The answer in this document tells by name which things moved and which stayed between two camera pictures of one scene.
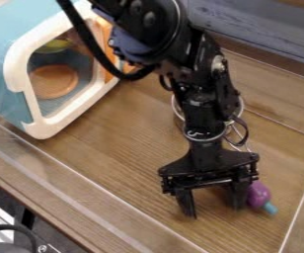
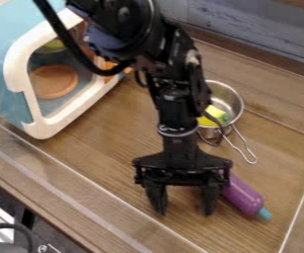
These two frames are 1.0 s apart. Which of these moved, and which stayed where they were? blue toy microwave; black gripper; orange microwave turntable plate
Moved: black gripper
Stayed: blue toy microwave; orange microwave turntable plate
